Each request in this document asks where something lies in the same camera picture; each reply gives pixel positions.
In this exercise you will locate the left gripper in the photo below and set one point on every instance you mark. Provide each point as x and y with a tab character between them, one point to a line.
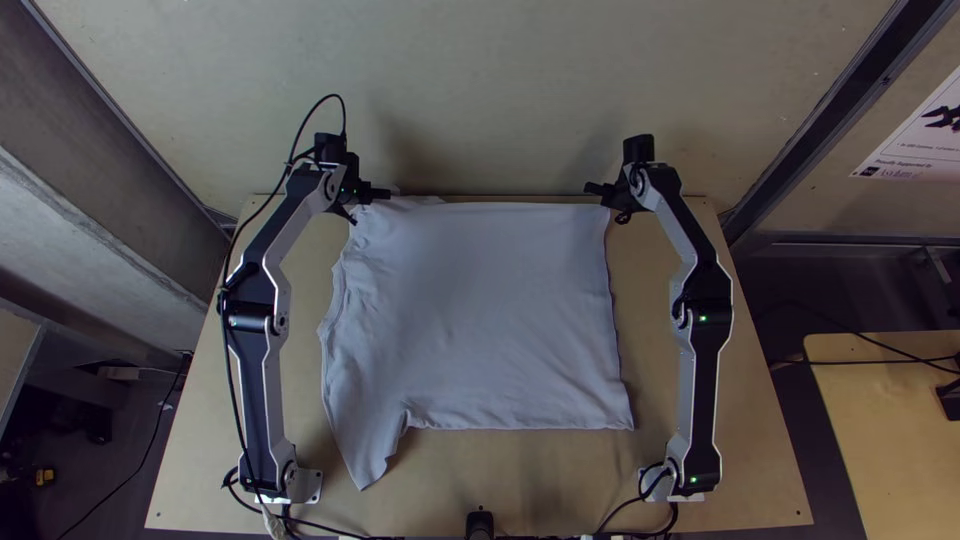
360	193

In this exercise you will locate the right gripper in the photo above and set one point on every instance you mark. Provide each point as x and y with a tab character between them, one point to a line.
619	195

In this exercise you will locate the white t-shirt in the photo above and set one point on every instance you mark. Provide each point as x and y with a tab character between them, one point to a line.
480	315

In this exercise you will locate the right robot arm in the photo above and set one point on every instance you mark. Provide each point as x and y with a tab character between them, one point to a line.
705	352

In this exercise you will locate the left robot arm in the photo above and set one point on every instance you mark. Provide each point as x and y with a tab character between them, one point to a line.
255	375

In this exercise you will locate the white paper poster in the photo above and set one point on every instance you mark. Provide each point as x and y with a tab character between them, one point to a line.
919	135

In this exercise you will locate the pale wooden side table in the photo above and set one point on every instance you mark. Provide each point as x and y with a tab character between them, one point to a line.
885	450

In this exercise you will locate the small black device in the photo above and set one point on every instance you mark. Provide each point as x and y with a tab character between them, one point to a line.
951	401

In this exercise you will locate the small yellow object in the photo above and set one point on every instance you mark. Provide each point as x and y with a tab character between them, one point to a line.
45	475

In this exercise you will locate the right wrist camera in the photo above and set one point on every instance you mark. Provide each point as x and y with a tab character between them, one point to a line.
637	148

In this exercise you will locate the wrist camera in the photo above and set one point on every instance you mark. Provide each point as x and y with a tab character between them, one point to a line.
328	150
637	148

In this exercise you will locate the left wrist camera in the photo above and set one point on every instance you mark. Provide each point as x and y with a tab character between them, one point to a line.
328	150

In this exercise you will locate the grey metal wall rail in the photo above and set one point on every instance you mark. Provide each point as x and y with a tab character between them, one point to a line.
840	105

